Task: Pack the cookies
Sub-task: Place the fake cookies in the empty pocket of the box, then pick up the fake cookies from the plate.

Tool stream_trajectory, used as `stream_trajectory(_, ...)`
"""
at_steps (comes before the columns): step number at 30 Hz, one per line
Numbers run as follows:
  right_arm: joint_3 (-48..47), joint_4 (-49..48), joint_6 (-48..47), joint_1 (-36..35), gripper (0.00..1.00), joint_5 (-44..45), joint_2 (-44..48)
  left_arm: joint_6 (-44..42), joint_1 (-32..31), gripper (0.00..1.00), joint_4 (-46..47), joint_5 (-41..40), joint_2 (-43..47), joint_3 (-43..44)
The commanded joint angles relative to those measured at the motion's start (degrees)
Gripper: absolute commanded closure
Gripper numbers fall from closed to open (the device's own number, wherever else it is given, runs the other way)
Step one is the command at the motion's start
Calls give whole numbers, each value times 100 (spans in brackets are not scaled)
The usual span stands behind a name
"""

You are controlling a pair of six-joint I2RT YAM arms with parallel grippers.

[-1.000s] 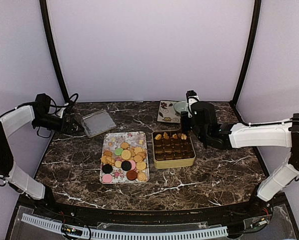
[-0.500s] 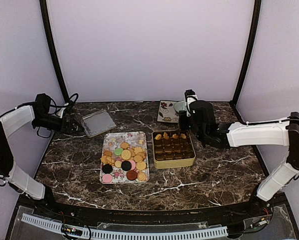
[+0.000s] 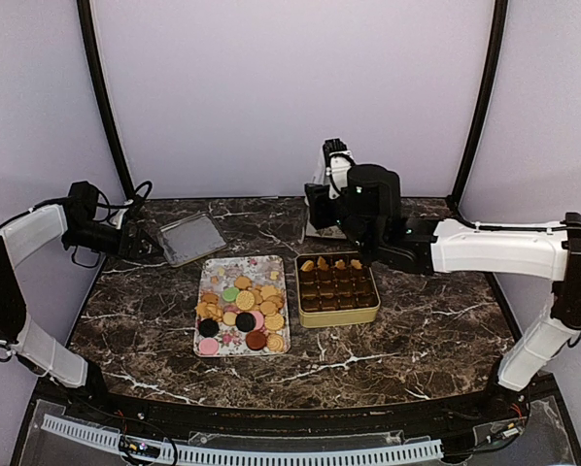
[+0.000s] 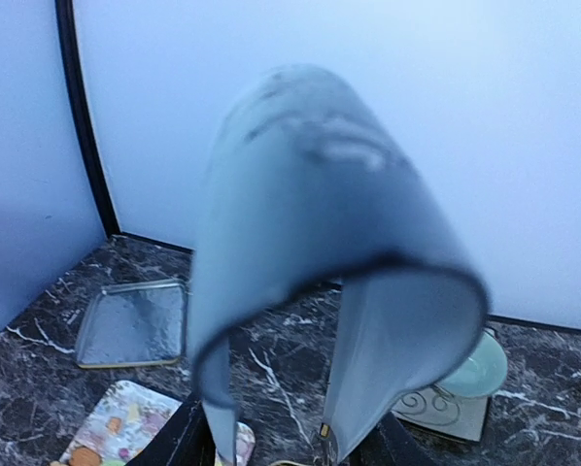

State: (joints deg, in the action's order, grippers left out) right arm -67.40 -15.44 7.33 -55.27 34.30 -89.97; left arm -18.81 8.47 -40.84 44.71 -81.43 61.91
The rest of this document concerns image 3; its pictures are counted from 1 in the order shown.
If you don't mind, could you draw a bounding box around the gold cookie tin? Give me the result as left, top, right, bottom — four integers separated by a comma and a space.
294, 251, 381, 328

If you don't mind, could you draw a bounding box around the pink sandwich cookie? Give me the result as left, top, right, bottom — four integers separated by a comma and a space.
251, 311, 264, 330
198, 337, 220, 356

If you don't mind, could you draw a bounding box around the swirl butter cookie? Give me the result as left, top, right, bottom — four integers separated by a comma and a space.
266, 333, 287, 353

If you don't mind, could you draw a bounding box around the white slotted cable duct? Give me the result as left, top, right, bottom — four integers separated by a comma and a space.
41, 415, 444, 465

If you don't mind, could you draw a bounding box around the dotted round yellow biscuit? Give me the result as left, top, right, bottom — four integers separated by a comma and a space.
235, 290, 256, 312

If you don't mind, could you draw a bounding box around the floral cookie tray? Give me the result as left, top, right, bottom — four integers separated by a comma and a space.
193, 255, 291, 358

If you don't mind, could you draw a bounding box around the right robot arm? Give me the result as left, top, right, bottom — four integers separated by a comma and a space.
304, 164, 581, 421

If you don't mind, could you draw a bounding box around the flower shaped cookie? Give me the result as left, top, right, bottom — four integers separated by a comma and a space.
334, 259, 347, 270
317, 256, 329, 271

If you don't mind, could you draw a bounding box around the brown chocolate cookie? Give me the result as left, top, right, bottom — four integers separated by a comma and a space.
246, 331, 267, 351

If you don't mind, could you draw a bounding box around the green sandwich cookie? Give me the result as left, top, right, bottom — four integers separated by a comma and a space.
222, 286, 241, 303

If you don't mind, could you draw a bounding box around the square floral plate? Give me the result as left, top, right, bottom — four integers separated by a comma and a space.
305, 217, 346, 241

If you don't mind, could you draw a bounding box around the silver tin lid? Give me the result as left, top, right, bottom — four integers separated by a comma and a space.
157, 213, 227, 267

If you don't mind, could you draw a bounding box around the black sandwich cookie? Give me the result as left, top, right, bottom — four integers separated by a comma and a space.
235, 312, 256, 333
198, 318, 220, 338

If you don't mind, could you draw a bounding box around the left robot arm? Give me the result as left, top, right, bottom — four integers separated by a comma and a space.
0, 181, 162, 423

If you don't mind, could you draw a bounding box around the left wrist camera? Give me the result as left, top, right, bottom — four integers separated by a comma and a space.
107, 200, 138, 230

